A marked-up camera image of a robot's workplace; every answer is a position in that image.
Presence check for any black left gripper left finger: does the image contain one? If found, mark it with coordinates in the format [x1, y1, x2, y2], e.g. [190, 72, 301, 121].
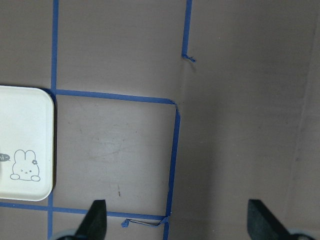
[74, 199, 107, 240]

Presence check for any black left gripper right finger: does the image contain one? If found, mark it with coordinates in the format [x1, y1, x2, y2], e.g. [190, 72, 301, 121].
[247, 199, 291, 240]

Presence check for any cream bunny tray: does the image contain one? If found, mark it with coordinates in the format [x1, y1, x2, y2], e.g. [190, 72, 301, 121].
[0, 85, 55, 202]

